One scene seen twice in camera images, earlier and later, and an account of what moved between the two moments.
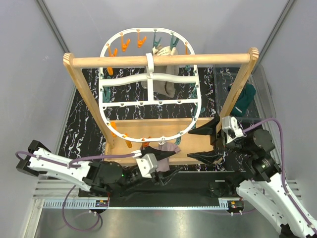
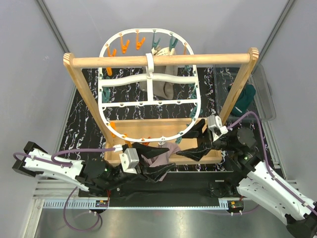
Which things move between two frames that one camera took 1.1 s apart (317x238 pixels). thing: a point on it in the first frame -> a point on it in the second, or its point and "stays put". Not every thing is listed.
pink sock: x=163 y=164 stays put
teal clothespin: x=156 y=43 stays put
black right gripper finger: x=209 y=129 -> x=196 y=131
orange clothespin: x=145 y=144 stays put
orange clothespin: x=114 y=54 stays put
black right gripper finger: x=210 y=156 -> x=195 y=154
